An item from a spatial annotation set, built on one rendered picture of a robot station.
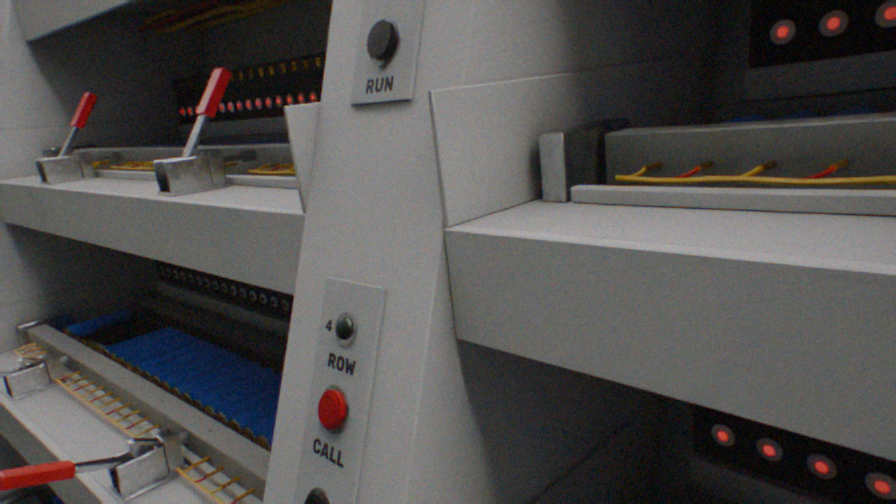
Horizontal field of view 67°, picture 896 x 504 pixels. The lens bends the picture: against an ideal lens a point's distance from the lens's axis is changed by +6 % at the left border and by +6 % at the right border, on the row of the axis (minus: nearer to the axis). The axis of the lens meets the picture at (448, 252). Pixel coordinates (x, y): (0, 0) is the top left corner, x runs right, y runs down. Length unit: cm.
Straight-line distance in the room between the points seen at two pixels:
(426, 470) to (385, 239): 9
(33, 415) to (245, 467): 29
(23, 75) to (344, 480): 70
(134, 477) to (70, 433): 14
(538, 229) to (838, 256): 9
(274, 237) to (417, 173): 11
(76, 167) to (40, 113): 18
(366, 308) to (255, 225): 11
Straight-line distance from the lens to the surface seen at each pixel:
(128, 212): 53
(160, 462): 51
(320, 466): 30
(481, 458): 29
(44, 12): 83
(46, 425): 67
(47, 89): 91
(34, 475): 49
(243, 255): 38
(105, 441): 60
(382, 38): 29
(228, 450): 47
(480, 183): 25
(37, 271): 91
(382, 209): 27
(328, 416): 28
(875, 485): 35
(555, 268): 21
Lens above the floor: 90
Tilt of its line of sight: level
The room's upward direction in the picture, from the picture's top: 8 degrees clockwise
